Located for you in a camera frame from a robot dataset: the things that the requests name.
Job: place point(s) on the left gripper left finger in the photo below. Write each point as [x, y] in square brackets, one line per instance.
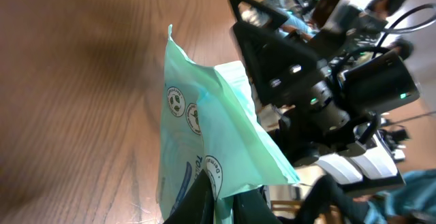
[197, 207]

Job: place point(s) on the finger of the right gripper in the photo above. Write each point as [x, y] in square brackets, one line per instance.
[257, 13]

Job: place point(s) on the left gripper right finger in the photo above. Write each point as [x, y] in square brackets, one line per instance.
[251, 208]

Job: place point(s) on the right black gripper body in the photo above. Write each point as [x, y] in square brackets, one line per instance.
[284, 71]

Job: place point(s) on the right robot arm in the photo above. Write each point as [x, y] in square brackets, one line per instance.
[365, 82]

